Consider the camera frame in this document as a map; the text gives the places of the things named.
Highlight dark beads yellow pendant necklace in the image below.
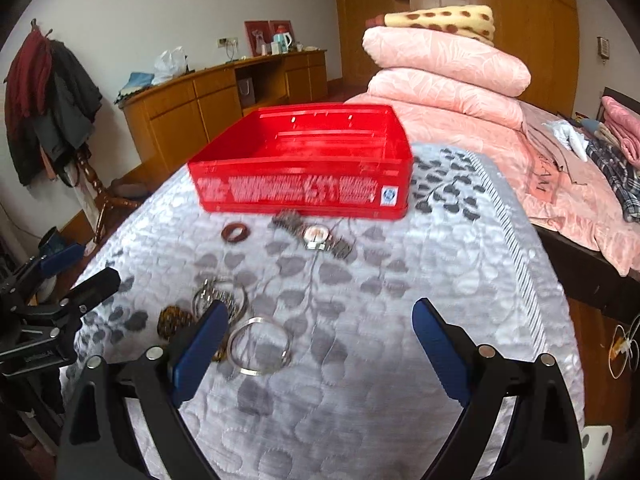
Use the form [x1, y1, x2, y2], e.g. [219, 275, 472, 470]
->
[156, 304, 231, 363]

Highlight silver bangle with chain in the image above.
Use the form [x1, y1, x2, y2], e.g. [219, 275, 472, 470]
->
[191, 278, 248, 325]

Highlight wooden coat stand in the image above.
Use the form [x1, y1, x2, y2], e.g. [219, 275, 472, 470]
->
[76, 144, 142, 245]

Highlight hanging dark clothes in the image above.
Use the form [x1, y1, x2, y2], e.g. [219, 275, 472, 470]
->
[4, 22, 103, 186]

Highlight silver plain bangle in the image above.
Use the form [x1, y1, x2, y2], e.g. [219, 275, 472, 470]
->
[227, 316, 294, 377]

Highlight long wooden sideboard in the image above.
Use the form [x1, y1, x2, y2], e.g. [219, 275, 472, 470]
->
[119, 49, 328, 185]

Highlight blue folded cloth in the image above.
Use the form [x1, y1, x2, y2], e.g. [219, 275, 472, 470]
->
[114, 72, 154, 105]

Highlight white grey leaf bedspread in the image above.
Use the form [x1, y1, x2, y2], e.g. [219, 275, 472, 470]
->
[75, 144, 585, 479]

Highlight white plastic bag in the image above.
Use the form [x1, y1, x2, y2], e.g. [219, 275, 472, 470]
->
[152, 46, 189, 86]

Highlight silver wristwatch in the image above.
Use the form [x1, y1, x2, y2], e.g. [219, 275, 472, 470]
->
[272, 210, 354, 260]

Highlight small grey gift bag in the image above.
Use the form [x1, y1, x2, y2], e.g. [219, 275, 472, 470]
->
[238, 77, 256, 108]

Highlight pink bed sheet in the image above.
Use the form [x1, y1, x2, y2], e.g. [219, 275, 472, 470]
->
[349, 93, 639, 276]

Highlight blue plaid garment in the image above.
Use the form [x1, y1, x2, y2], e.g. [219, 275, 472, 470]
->
[586, 139, 639, 222]

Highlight red tin box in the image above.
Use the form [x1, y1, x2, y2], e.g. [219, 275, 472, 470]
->
[188, 103, 413, 221]

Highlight red picture frames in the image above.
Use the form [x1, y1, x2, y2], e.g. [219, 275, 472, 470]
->
[244, 20, 295, 56]

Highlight pink folded garment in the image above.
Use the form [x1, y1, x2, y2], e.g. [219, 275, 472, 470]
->
[601, 96, 640, 169]

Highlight light blue kettle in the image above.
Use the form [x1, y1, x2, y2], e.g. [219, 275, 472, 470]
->
[272, 25, 294, 54]

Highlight dark wooden headboard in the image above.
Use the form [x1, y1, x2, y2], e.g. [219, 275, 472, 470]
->
[597, 87, 640, 122]

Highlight lower pink folded quilt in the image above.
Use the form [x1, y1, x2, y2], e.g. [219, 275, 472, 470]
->
[368, 68, 525, 129]

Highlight yellow brown spotted blanket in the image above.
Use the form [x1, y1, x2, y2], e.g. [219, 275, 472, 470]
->
[366, 4, 496, 46]

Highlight wooden wardrobe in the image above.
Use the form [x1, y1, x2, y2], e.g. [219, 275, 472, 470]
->
[336, 0, 579, 115]

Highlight brown wooden ring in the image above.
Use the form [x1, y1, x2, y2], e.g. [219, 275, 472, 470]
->
[220, 221, 252, 245]

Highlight wall switch panel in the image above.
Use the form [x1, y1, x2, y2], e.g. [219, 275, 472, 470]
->
[597, 36, 610, 61]

